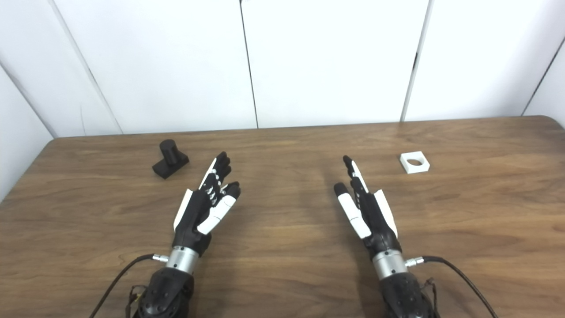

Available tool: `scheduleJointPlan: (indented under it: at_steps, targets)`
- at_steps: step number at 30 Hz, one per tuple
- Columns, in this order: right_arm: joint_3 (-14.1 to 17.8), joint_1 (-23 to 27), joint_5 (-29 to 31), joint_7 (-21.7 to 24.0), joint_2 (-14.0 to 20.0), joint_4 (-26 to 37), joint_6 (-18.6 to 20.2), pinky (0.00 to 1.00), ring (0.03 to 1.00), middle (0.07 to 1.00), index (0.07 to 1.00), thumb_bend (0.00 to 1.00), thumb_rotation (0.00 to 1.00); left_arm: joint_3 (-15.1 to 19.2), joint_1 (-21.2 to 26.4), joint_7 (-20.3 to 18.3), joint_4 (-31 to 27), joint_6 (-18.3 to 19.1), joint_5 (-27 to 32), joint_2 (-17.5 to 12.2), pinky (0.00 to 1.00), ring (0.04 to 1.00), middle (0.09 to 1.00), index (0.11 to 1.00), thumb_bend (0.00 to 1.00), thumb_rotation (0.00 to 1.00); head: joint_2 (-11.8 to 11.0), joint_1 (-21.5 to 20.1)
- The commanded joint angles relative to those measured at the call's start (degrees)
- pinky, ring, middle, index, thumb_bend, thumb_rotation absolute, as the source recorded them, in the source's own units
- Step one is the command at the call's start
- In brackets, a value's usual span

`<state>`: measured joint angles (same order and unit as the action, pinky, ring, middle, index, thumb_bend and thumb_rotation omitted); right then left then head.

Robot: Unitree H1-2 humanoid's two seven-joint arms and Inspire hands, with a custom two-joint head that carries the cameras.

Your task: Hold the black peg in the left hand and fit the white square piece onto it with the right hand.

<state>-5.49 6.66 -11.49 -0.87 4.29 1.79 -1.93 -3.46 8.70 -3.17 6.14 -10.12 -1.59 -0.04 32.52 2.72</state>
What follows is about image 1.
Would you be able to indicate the black peg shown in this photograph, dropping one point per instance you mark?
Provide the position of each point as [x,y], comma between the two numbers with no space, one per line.
[170,152]

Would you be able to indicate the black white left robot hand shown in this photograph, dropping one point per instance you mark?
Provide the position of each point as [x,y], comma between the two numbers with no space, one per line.
[194,216]

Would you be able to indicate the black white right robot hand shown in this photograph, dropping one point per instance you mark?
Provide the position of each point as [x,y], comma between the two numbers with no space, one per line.
[375,218]

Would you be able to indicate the white square piece with hole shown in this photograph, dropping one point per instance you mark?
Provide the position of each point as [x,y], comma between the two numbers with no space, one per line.
[404,162]

